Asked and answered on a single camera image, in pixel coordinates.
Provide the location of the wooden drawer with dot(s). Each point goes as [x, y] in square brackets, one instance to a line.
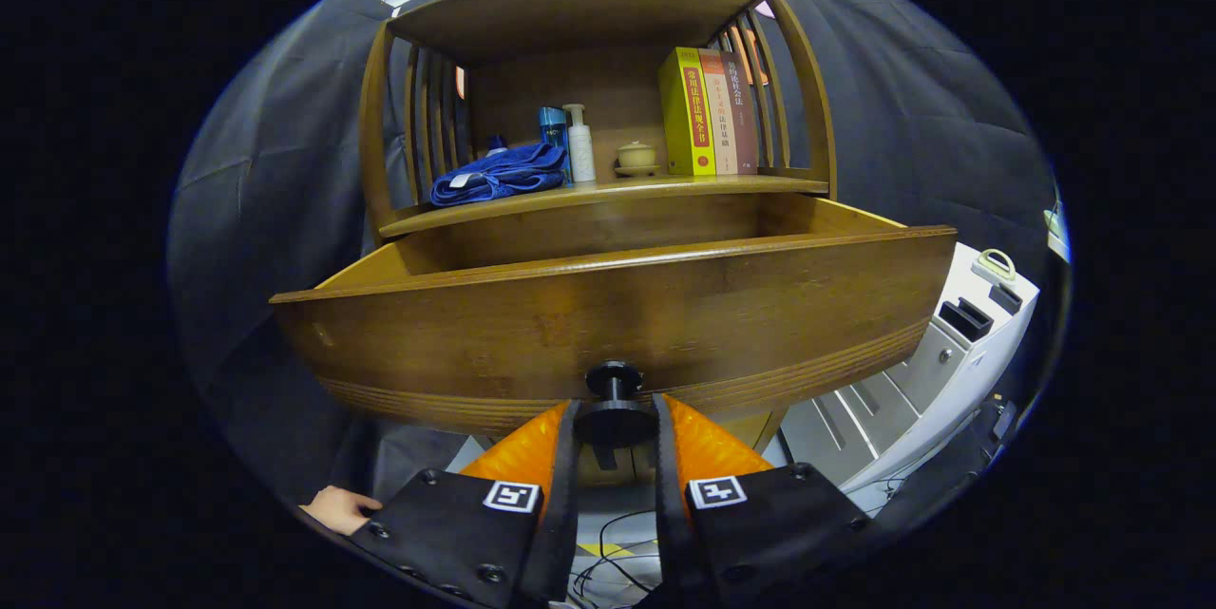
[617, 314]

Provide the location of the blue folded towel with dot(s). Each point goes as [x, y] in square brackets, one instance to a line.
[494, 174]

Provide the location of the brown book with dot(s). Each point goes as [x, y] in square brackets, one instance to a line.
[745, 115]

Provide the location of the white device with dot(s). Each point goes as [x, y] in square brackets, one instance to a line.
[1058, 229]

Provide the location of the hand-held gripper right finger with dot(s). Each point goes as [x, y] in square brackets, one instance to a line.
[769, 533]

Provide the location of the wooden cabinet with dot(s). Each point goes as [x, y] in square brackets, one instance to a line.
[570, 10]

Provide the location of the yellow book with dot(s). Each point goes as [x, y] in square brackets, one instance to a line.
[684, 115]

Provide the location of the white pump bottle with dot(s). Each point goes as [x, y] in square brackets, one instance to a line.
[580, 153]

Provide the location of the yellow black floor tape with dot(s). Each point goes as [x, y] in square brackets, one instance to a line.
[608, 550]

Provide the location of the small white bottle blue cap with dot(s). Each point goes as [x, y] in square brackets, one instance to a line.
[495, 145]

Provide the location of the wooden countertop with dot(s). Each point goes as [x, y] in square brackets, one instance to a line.
[665, 186]

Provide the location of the beige lidded teacup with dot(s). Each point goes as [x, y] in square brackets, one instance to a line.
[636, 156]

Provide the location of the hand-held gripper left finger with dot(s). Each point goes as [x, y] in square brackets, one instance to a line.
[456, 533]

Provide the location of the blue glass bottle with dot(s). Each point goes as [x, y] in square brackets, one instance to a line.
[553, 126]

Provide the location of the white drawer unit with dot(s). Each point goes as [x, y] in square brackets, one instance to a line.
[912, 381]

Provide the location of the beige book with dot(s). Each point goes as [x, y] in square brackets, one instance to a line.
[722, 124]

